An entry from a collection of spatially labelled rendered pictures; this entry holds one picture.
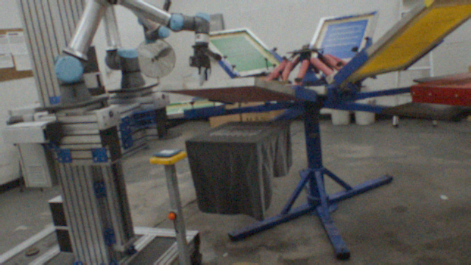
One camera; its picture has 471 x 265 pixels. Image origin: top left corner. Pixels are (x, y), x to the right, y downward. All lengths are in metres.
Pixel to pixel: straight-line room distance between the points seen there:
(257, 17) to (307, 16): 0.87
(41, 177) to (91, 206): 0.34
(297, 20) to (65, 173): 5.04
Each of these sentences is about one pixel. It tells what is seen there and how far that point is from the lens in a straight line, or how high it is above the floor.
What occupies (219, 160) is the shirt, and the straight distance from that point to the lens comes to 2.22.
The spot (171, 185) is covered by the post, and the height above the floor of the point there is 0.80.
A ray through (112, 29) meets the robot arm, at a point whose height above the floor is 1.61.
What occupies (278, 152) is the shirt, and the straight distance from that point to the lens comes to 2.35.
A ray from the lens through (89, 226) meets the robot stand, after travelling 2.63.
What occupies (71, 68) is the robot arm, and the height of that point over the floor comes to 1.43.
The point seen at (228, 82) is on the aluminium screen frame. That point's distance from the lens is 2.01.
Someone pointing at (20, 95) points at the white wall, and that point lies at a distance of 5.90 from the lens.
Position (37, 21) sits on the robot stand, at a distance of 2.50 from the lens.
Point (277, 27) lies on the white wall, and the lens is 7.03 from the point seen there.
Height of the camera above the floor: 1.46
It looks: 12 degrees down
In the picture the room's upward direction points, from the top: 7 degrees counter-clockwise
